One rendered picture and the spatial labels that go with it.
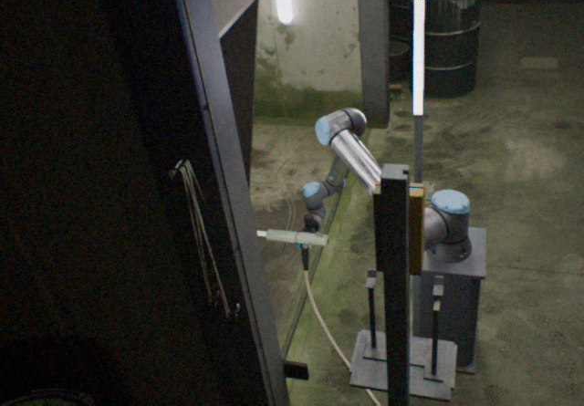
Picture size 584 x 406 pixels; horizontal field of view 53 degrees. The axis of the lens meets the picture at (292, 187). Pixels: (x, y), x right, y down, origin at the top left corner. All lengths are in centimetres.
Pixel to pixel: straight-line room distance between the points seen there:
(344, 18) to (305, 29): 31
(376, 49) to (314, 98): 65
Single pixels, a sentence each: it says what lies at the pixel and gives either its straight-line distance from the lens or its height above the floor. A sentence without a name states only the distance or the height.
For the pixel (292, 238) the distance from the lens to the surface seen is 285.
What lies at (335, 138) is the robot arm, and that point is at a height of 108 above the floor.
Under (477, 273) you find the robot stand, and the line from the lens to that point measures 253.
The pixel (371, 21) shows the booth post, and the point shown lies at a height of 88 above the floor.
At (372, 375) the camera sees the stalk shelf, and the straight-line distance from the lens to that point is 199.
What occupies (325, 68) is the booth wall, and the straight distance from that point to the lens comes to 456.
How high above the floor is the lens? 239
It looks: 35 degrees down
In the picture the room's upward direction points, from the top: 8 degrees counter-clockwise
